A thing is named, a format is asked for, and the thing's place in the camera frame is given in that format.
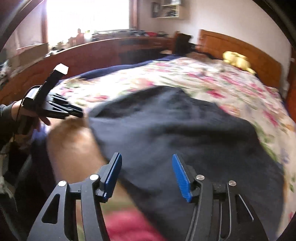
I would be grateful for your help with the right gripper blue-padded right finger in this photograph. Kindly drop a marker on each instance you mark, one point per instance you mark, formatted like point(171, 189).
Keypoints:
point(220, 211)

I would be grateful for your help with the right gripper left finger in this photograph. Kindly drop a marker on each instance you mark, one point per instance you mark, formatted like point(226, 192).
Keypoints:
point(57, 218)

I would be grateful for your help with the black jacket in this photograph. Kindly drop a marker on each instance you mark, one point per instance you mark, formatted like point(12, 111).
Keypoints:
point(147, 127)

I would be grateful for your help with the person's left hand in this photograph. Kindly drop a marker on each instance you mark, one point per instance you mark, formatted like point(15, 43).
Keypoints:
point(17, 110)

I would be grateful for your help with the long wooden desk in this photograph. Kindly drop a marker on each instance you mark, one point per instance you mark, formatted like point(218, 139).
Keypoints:
point(86, 57)

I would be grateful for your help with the window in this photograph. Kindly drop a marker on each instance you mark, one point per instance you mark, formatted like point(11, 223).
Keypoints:
point(66, 19)

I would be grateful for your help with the floral bed blanket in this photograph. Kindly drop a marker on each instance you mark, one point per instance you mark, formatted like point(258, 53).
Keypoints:
point(67, 148)

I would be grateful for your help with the red bowl on desk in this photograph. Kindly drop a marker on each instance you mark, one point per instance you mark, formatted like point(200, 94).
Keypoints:
point(152, 34)

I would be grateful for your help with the wooden chair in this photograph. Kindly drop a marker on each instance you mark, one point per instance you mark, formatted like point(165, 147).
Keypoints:
point(181, 45)

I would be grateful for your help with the wooden bed headboard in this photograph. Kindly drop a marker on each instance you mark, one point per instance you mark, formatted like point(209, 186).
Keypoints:
point(268, 69)

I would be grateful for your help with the yellow plush toy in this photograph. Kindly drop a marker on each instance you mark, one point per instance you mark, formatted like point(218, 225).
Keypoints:
point(237, 60)

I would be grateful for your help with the white wall shelf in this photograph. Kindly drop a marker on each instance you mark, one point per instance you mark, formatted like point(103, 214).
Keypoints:
point(168, 9)

